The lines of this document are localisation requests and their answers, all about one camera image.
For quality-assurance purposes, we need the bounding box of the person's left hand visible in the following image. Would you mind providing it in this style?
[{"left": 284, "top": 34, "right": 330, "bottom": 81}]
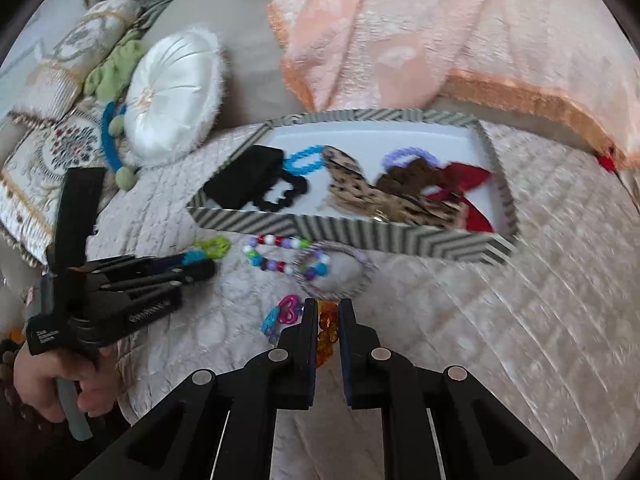
[{"left": 12, "top": 345, "right": 121, "bottom": 423}]

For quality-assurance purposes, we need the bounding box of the silver lilac bangle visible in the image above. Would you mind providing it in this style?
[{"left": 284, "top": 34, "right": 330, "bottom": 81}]
[{"left": 292, "top": 241, "right": 377, "bottom": 300}]

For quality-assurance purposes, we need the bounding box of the orange yellow bead bracelet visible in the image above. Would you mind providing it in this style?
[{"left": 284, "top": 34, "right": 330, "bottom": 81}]
[{"left": 315, "top": 301, "right": 342, "bottom": 370}]

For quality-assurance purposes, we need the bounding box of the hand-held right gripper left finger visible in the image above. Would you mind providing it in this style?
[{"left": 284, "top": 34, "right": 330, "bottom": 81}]
[{"left": 72, "top": 298, "right": 321, "bottom": 480}]

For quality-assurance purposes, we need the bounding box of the red bow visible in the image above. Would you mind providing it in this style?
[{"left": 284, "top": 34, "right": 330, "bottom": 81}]
[{"left": 422, "top": 161, "right": 496, "bottom": 233}]

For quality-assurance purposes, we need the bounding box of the person's left forearm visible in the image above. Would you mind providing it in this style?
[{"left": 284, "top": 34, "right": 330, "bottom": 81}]
[{"left": 0, "top": 390, "right": 131, "bottom": 480}]

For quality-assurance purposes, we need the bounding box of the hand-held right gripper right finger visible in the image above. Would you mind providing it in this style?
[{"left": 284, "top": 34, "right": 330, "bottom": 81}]
[{"left": 338, "top": 298, "right": 576, "bottom": 480}]

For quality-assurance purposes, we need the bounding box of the embroidered floral cushion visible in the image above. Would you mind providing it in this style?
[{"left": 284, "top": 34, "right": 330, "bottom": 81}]
[{"left": 0, "top": 107, "right": 121, "bottom": 266}]

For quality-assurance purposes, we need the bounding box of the black scrunchie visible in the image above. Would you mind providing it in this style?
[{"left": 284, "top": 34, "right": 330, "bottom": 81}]
[{"left": 252, "top": 175, "right": 310, "bottom": 212}]

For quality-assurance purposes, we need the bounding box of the leopard print bow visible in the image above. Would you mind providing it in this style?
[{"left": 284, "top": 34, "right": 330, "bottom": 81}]
[{"left": 321, "top": 145, "right": 471, "bottom": 233}]

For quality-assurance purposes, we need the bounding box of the striped cardboard box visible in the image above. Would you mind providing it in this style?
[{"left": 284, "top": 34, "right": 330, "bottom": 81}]
[{"left": 186, "top": 108, "right": 521, "bottom": 266}]

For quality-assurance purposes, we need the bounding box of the green blue plastic chain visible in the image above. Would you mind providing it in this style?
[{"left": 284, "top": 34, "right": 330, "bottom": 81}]
[{"left": 182, "top": 237, "right": 232, "bottom": 265}]

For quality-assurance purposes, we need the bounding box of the beige cushion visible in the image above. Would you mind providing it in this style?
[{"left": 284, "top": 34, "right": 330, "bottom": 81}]
[{"left": 142, "top": 0, "right": 313, "bottom": 131}]

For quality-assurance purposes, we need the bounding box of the green plush toy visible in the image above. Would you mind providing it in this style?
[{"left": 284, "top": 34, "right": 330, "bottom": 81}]
[{"left": 82, "top": 30, "right": 148, "bottom": 106}]

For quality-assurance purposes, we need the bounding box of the blue bead bracelet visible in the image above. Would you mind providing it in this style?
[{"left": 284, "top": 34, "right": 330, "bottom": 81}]
[{"left": 282, "top": 145, "right": 328, "bottom": 177}]

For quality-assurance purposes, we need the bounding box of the blue headband with green pompoms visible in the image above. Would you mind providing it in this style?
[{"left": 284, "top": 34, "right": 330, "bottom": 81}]
[{"left": 100, "top": 100, "right": 141, "bottom": 191}]

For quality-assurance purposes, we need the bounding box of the black velvet pouch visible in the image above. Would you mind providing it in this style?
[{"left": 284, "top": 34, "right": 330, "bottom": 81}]
[{"left": 202, "top": 145, "right": 286, "bottom": 208}]

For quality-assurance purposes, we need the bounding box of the quilted cream bedspread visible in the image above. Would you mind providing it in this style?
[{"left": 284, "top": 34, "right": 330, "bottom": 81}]
[{"left": 85, "top": 120, "right": 640, "bottom": 480}]

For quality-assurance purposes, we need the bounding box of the peach fringed blanket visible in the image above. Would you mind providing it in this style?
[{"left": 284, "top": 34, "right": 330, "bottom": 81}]
[{"left": 267, "top": 0, "right": 640, "bottom": 171}]

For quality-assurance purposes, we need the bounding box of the white round satin pillow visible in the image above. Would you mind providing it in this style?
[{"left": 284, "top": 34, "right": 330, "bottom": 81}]
[{"left": 124, "top": 25, "right": 227, "bottom": 168}]

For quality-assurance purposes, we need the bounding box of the pink heart plastic chain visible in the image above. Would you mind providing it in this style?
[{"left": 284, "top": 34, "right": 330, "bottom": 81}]
[{"left": 260, "top": 294, "right": 305, "bottom": 346}]

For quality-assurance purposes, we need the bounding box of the cream gold trimmed cushion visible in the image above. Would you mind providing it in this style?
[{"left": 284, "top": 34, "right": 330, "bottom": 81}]
[{"left": 10, "top": 0, "right": 146, "bottom": 126}]

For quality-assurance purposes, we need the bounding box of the multicolour bead bracelet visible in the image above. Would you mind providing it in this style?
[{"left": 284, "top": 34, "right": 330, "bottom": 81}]
[{"left": 243, "top": 234, "right": 333, "bottom": 282}]

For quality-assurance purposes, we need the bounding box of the brown bead wrist bracelet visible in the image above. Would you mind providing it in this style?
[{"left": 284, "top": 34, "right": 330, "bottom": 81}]
[{"left": 0, "top": 337, "right": 31, "bottom": 428}]

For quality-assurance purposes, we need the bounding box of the brown scrunchie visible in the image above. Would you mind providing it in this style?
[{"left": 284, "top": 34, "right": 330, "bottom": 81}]
[{"left": 375, "top": 156, "right": 451, "bottom": 198}]

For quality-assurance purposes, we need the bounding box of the purple bead bracelet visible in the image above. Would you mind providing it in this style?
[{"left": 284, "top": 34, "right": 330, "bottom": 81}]
[{"left": 380, "top": 146, "right": 441, "bottom": 171}]

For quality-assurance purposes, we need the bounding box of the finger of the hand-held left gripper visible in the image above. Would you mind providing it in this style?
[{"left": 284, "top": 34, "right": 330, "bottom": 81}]
[
  {"left": 75, "top": 281, "right": 184, "bottom": 334},
  {"left": 75, "top": 255, "right": 217, "bottom": 289}
]

